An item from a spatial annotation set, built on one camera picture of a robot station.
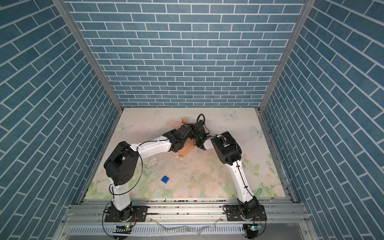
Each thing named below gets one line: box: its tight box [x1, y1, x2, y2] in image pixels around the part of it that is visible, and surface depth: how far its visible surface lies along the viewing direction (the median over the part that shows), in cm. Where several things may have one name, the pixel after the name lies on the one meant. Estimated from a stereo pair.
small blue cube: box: [161, 175, 170, 184], surface depth 86 cm
